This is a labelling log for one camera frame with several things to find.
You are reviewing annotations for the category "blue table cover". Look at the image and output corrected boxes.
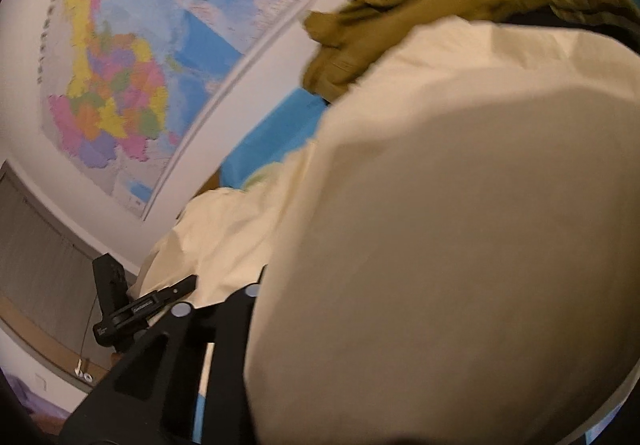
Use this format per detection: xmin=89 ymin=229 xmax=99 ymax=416
xmin=220 ymin=90 xmax=331 ymax=191

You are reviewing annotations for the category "black clamp mount device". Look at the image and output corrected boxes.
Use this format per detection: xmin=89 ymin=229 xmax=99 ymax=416
xmin=91 ymin=252 xmax=198 ymax=353

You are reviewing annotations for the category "cream shirt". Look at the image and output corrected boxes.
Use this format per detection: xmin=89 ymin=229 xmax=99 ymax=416
xmin=135 ymin=20 xmax=640 ymax=445

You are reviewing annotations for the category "thin dark cable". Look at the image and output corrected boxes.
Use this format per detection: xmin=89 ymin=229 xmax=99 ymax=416
xmin=75 ymin=292 xmax=98 ymax=366

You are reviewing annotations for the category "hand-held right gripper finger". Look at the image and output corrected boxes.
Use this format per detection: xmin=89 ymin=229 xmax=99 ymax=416
xmin=59 ymin=267 xmax=269 ymax=445

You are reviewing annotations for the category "purple cloth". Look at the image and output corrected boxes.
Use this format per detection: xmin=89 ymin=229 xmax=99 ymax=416
xmin=5 ymin=372 xmax=68 ymax=426

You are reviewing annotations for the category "wooden ledge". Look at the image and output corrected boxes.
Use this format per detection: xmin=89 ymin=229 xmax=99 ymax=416
xmin=0 ymin=292 xmax=113 ymax=376

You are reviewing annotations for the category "olive green garment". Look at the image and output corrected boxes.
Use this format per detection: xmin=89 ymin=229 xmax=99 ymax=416
xmin=302 ymin=0 xmax=636 ymax=101

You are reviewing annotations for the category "colourful wall map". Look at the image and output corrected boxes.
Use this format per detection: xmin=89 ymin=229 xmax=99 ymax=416
xmin=35 ymin=0 xmax=321 ymax=223

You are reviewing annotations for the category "dark cloth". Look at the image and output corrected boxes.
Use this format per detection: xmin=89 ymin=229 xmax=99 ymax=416
xmin=495 ymin=0 xmax=631 ymax=33

